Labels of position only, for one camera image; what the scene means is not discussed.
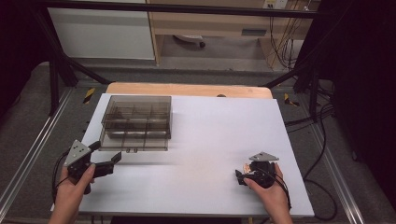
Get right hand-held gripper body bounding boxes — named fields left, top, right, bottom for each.
left=246, top=151, right=280, bottom=189

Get white power strip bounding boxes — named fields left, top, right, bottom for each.
left=262, top=0, right=290, bottom=10

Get black floor cables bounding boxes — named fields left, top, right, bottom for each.
left=284, top=102, right=340, bottom=222

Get smoky transparent drawer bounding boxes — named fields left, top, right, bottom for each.
left=98, top=136, right=170, bottom=154

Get white cabinet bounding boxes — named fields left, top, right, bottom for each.
left=47, top=7, right=156, bottom=61

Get black metal stand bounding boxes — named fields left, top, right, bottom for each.
left=32, top=8, right=110, bottom=117
left=263, top=60, right=323, bottom=123

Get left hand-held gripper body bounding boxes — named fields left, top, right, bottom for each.
left=64, top=139, right=115, bottom=195

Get smoky transparent three-drawer organizer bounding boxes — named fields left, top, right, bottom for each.
left=100, top=94, right=173, bottom=141

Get aluminium floor rail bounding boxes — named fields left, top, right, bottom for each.
left=309, top=122, right=366, bottom=224
left=0, top=89, right=75, bottom=214

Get black curtain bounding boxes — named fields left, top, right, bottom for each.
left=297, top=0, right=396, bottom=202
left=0, top=0, right=52, bottom=118

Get person's right hand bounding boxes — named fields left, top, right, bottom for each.
left=243, top=162, right=292, bottom=217

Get chair base with caster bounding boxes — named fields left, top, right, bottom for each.
left=172, top=34, right=207, bottom=49

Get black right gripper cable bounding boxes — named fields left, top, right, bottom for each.
left=266, top=169, right=292, bottom=210

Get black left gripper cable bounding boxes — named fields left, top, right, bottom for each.
left=50, top=148, right=72, bottom=203

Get light wooden table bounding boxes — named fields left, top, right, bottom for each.
left=106, top=82, right=275, bottom=100

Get person's left hand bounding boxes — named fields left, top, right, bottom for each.
left=53, top=162, right=97, bottom=216

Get light wooden desk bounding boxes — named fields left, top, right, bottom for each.
left=146, top=0, right=321, bottom=69

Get bundle of hanging cables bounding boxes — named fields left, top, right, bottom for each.
left=268, top=15, right=304, bottom=70

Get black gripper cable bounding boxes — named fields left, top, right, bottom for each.
left=50, top=148, right=72, bottom=203
left=266, top=169, right=292, bottom=210

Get yellow black tape strip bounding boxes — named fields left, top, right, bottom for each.
left=82, top=87, right=96, bottom=105
left=283, top=92, right=301, bottom=108

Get black metal frame bar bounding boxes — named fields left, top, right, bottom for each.
left=34, top=0, right=319, bottom=19

